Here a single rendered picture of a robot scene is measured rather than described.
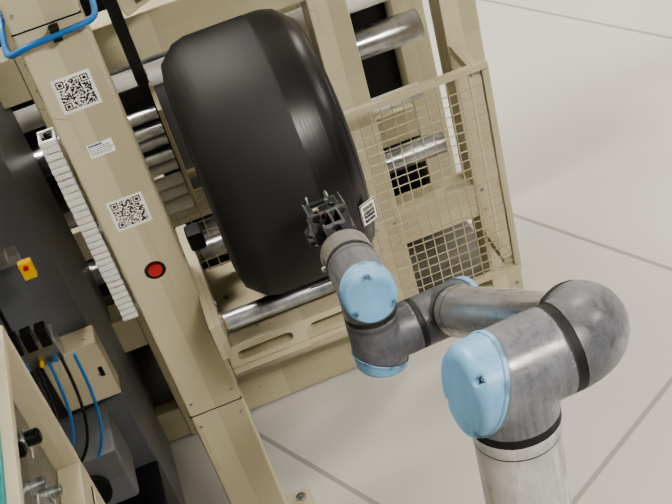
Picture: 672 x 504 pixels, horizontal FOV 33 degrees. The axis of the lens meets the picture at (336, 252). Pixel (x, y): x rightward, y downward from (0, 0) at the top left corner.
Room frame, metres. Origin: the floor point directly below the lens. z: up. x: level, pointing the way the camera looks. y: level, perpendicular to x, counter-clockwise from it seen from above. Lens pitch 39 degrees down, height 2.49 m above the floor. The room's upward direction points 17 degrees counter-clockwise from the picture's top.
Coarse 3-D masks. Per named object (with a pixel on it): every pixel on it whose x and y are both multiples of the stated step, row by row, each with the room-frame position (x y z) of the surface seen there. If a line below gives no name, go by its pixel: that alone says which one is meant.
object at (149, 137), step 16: (128, 96) 2.45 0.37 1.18; (144, 96) 2.46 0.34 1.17; (128, 112) 2.45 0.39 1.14; (144, 112) 2.34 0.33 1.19; (160, 112) 2.32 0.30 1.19; (144, 128) 2.33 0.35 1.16; (160, 128) 2.32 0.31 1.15; (144, 144) 2.33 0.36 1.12; (160, 144) 2.33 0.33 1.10; (160, 160) 2.32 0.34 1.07; (176, 160) 2.46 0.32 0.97; (176, 176) 2.33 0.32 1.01; (160, 192) 2.33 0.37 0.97; (176, 192) 2.33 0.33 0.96; (192, 192) 2.32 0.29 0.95; (176, 208) 2.32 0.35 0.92
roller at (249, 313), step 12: (300, 288) 1.88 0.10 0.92; (312, 288) 1.88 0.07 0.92; (324, 288) 1.88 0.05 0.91; (264, 300) 1.88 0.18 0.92; (276, 300) 1.87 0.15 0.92; (288, 300) 1.87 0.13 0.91; (300, 300) 1.87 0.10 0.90; (228, 312) 1.88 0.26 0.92; (240, 312) 1.87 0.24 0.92; (252, 312) 1.86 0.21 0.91; (264, 312) 1.86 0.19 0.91; (276, 312) 1.86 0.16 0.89; (228, 324) 1.85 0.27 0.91; (240, 324) 1.85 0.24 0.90
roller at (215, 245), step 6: (210, 240) 2.15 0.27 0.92; (216, 240) 2.14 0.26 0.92; (222, 240) 2.14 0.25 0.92; (210, 246) 2.14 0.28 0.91; (216, 246) 2.13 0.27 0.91; (222, 246) 2.13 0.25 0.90; (204, 252) 2.13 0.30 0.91; (210, 252) 2.13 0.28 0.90; (216, 252) 2.13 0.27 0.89; (222, 252) 2.14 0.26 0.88; (204, 258) 2.13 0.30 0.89
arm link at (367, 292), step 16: (352, 240) 1.48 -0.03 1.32; (336, 256) 1.46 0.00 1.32; (352, 256) 1.43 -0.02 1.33; (368, 256) 1.43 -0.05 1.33; (336, 272) 1.42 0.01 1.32; (352, 272) 1.39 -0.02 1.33; (368, 272) 1.38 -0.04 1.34; (384, 272) 1.38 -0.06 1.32; (336, 288) 1.41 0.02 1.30; (352, 288) 1.36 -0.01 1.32; (368, 288) 1.36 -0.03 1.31; (384, 288) 1.36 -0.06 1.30; (352, 304) 1.35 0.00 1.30; (368, 304) 1.36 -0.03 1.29; (384, 304) 1.36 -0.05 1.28; (352, 320) 1.37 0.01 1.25; (368, 320) 1.35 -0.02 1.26
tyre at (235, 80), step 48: (192, 48) 2.03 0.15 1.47; (240, 48) 1.98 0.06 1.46; (288, 48) 1.95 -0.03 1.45; (192, 96) 1.91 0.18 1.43; (240, 96) 1.88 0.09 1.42; (288, 96) 1.86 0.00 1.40; (336, 96) 1.91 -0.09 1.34; (192, 144) 1.85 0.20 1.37; (240, 144) 1.81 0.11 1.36; (288, 144) 1.80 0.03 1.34; (336, 144) 1.80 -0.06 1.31; (240, 192) 1.76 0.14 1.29; (288, 192) 1.76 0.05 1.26; (336, 192) 1.76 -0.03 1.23; (240, 240) 1.76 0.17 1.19; (288, 240) 1.74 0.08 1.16; (288, 288) 1.81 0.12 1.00
